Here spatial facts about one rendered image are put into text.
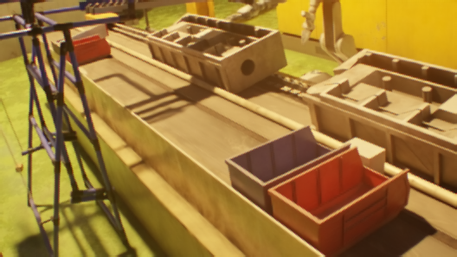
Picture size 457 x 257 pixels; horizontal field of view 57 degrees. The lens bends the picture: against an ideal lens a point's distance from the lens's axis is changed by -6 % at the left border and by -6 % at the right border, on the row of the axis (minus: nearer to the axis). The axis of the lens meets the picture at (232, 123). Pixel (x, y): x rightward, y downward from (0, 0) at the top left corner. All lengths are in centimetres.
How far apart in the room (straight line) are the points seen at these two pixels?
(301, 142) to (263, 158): 15
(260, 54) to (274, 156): 90
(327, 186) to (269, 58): 110
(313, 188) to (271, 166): 21
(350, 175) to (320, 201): 12
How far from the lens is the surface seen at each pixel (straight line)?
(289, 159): 142
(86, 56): 333
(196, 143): 174
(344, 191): 132
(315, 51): 519
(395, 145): 142
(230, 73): 211
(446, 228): 125
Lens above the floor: 152
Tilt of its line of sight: 24 degrees down
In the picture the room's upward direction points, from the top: 8 degrees counter-clockwise
